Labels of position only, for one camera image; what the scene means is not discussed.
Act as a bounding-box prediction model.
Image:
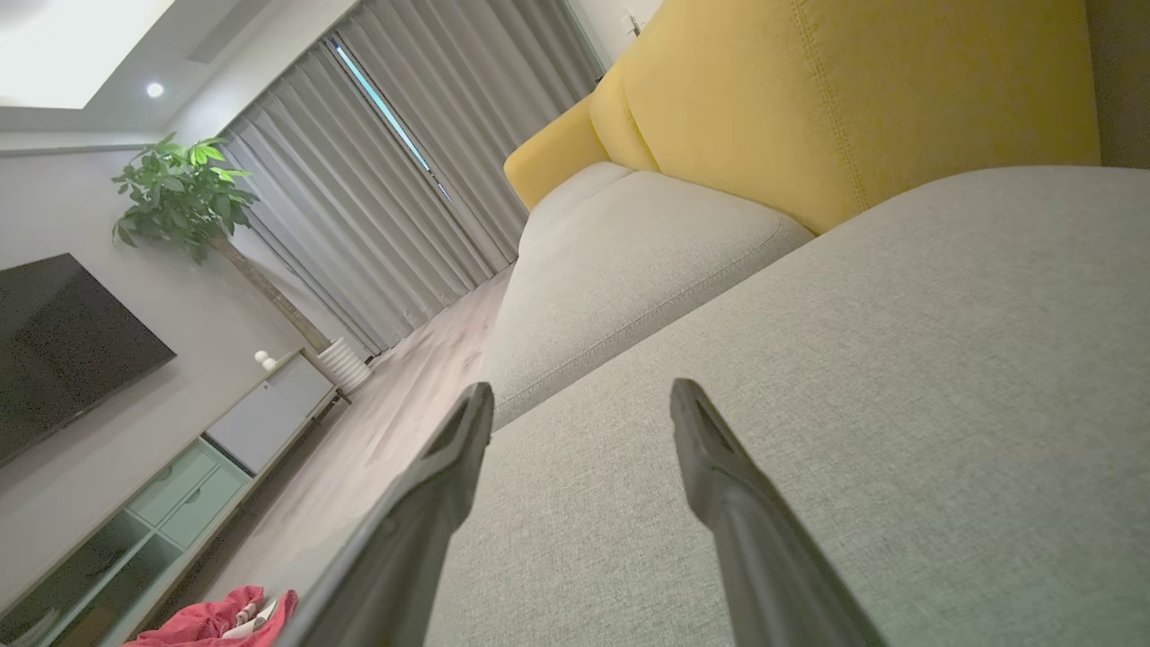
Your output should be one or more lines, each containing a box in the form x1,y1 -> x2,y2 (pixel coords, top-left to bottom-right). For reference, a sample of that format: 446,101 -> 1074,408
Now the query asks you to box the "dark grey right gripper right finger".
669,377 -> 890,647

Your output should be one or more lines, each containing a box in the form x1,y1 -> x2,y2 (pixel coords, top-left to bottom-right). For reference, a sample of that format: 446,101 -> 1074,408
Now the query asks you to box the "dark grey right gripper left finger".
279,382 -> 495,647

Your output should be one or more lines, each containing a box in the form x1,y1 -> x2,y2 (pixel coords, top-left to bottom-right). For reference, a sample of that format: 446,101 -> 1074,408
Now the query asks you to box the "red basketball jersey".
124,586 -> 299,647

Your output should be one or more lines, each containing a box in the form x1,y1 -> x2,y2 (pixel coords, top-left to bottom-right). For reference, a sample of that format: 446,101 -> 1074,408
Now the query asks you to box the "white ribbed plant pot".
316,337 -> 375,395

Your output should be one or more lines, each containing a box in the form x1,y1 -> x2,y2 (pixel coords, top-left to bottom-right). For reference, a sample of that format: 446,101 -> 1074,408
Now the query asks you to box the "low white green tv cabinet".
0,349 -> 353,647

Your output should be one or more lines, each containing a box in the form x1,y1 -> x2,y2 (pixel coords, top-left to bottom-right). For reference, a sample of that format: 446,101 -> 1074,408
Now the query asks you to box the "grey sofa seat cushion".
519,162 -> 635,257
481,171 -> 814,430

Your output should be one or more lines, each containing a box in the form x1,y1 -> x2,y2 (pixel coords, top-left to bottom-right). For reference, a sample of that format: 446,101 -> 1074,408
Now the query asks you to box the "grey pleated curtain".
337,0 -> 606,254
220,40 -> 515,358

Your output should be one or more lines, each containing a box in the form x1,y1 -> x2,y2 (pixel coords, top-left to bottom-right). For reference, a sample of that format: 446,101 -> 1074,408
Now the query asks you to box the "black flat screen television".
0,253 -> 179,470

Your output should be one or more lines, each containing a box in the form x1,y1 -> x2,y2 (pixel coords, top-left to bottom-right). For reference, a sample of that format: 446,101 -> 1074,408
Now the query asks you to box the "yellow sofa armrest cushion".
503,94 -> 614,213

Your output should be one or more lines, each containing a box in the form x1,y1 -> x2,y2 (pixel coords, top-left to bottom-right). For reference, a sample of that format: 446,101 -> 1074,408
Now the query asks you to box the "green leafy indoor tree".
111,133 -> 335,354

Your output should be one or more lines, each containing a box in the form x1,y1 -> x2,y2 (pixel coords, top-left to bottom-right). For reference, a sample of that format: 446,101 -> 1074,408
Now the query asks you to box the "small yellow back cushion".
588,61 -> 661,173

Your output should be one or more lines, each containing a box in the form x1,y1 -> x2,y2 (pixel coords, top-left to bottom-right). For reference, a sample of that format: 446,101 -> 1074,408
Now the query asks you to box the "large yellow back cushion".
620,0 -> 1102,236

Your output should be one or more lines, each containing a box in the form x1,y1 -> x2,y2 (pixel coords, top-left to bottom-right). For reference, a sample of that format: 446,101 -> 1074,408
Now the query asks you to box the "ceiling air vent slot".
185,0 -> 272,65

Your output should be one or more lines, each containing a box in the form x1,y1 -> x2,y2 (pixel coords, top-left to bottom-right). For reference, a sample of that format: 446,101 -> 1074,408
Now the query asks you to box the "bright ceiling light panel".
0,0 -> 177,111

